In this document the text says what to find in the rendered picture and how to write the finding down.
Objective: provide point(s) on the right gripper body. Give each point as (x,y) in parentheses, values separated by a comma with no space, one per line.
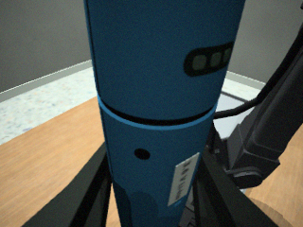
(188,216)

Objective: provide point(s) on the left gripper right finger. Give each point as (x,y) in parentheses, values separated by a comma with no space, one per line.
(218,202)

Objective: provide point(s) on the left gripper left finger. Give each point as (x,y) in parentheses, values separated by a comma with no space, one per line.
(73,206)

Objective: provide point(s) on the blue electric screwdriver barrel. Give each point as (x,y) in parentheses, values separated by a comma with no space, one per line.
(159,68)

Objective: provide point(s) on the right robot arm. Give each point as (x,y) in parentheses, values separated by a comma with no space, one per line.
(253,147)

